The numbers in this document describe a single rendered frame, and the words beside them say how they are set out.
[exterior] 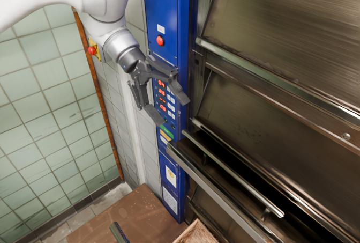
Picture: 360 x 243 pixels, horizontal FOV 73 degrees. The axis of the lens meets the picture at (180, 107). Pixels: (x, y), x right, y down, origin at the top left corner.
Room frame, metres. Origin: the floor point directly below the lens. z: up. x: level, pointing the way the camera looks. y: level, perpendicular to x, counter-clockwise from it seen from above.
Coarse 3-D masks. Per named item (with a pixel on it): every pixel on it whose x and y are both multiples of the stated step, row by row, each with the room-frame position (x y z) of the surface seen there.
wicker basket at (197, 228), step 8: (192, 224) 0.49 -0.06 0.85; (200, 224) 0.49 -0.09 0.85; (184, 232) 0.46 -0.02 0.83; (192, 232) 0.49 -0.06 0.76; (200, 232) 0.47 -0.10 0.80; (208, 232) 0.45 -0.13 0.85; (176, 240) 0.43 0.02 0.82; (184, 240) 0.45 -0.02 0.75; (192, 240) 0.47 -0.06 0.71; (200, 240) 0.45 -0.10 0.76; (208, 240) 0.43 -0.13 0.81; (216, 240) 0.42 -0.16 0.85
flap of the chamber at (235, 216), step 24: (192, 144) 0.49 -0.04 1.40; (216, 144) 0.50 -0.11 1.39; (216, 168) 0.40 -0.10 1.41; (240, 168) 0.41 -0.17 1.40; (240, 192) 0.33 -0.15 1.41; (264, 192) 0.33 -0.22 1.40; (288, 216) 0.27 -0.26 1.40; (264, 240) 0.21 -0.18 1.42; (288, 240) 0.21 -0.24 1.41; (312, 240) 0.21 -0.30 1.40; (336, 240) 0.22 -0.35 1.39
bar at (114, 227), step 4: (112, 224) 0.35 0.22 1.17; (116, 224) 0.35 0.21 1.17; (112, 228) 0.34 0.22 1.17; (116, 228) 0.33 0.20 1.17; (120, 228) 0.34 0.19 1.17; (112, 232) 0.32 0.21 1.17; (116, 232) 0.32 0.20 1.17; (120, 232) 0.32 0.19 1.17; (116, 236) 0.31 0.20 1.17; (120, 236) 0.31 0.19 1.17; (124, 236) 0.31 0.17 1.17; (120, 240) 0.30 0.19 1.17; (124, 240) 0.30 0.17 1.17; (128, 240) 0.30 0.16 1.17
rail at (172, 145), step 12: (168, 144) 0.47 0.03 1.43; (180, 156) 0.43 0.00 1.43; (192, 168) 0.39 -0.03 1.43; (204, 180) 0.35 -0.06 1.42; (216, 180) 0.35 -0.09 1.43; (216, 192) 0.32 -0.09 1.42; (228, 192) 0.31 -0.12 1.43; (228, 204) 0.29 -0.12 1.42; (240, 204) 0.28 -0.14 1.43; (240, 216) 0.26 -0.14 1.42; (252, 216) 0.25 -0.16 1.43; (252, 228) 0.23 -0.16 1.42; (264, 228) 0.23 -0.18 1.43; (276, 240) 0.20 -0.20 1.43
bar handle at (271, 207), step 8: (192, 136) 0.47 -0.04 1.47; (200, 144) 0.44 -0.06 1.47; (208, 152) 0.41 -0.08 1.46; (216, 160) 0.39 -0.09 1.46; (224, 168) 0.36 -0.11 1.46; (232, 176) 0.34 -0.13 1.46; (240, 176) 0.34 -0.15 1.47; (248, 184) 0.32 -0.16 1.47; (256, 192) 0.29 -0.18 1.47; (264, 200) 0.28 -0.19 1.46; (272, 208) 0.26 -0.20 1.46; (264, 216) 0.26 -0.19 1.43; (280, 216) 0.24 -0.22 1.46
